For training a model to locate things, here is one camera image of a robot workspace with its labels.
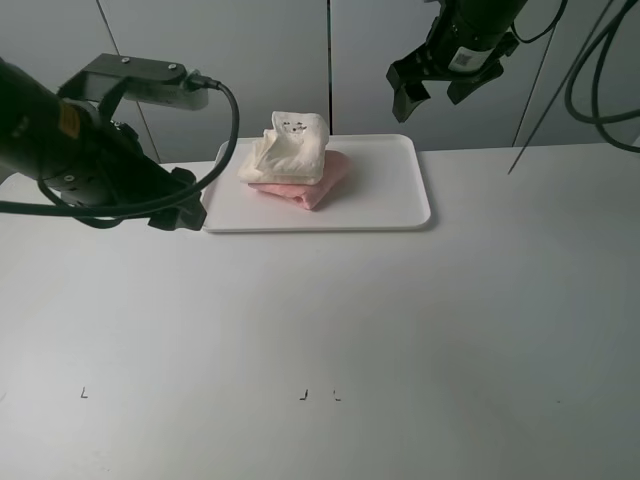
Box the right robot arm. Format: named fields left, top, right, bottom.
left=386, top=0, right=525, bottom=123

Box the white rectangular plastic tray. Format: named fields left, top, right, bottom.
left=202, top=134, right=431, bottom=233

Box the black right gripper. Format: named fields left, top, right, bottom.
left=387, top=0, right=518, bottom=122

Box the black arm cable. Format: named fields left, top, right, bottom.
left=507, top=0, right=640, bottom=175
left=0, top=74, right=240, bottom=230

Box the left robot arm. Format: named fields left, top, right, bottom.
left=1, top=53, right=208, bottom=208

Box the cream white towel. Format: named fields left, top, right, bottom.
left=238, top=111, right=329, bottom=185

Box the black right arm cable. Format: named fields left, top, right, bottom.
left=507, top=0, right=640, bottom=175

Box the pink towel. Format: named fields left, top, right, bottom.
left=249, top=150, right=351, bottom=211

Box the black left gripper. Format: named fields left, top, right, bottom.
left=59, top=119, right=206, bottom=231

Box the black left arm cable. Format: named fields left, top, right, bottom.
left=0, top=74, right=240, bottom=230

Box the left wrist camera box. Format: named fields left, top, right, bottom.
left=57, top=53, right=208, bottom=116

